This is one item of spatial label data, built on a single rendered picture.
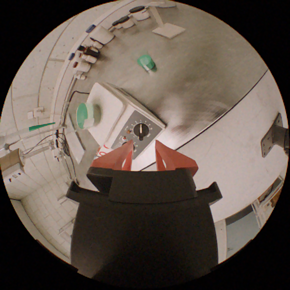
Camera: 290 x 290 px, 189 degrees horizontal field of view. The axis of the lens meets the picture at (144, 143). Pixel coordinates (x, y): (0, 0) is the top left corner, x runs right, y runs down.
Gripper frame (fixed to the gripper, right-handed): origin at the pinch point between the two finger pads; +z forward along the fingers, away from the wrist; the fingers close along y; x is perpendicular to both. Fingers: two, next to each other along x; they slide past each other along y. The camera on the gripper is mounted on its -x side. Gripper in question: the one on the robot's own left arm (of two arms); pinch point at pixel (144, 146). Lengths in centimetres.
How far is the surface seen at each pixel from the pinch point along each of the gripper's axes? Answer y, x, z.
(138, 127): 1.1, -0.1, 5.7
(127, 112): 3.4, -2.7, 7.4
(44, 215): 213, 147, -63
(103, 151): 14.3, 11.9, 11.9
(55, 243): 189, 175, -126
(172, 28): -8.8, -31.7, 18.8
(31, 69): 56, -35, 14
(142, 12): 1, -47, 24
